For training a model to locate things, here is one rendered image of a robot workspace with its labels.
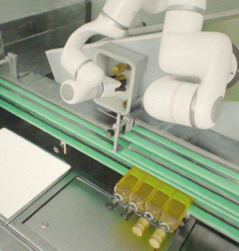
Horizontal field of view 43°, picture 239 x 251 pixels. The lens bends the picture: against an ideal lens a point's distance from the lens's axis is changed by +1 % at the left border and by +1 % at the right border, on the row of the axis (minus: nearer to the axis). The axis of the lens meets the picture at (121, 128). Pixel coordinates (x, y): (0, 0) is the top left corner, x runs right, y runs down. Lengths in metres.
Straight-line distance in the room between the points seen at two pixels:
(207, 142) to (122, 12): 0.50
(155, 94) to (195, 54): 0.12
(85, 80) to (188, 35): 0.33
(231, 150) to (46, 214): 0.66
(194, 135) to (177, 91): 0.41
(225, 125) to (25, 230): 0.74
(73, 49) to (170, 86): 0.35
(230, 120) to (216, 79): 0.45
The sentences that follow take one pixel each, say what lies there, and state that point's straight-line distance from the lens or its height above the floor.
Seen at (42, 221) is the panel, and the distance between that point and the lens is 1.11.
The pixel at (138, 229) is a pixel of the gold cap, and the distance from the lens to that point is 0.93.
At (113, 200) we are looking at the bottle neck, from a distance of 0.98.
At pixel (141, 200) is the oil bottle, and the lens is 0.98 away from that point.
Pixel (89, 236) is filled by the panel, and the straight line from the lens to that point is 1.07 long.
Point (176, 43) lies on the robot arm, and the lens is 0.68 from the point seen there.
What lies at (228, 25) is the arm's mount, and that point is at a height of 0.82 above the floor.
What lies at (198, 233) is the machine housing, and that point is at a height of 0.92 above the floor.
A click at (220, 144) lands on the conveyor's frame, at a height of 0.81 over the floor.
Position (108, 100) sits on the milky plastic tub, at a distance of 1.21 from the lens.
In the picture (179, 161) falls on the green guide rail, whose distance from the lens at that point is 0.97.
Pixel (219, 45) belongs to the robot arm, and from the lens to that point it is 0.65.
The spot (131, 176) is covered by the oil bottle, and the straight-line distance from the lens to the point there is 1.03.
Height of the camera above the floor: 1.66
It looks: 44 degrees down
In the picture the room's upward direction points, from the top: 129 degrees counter-clockwise
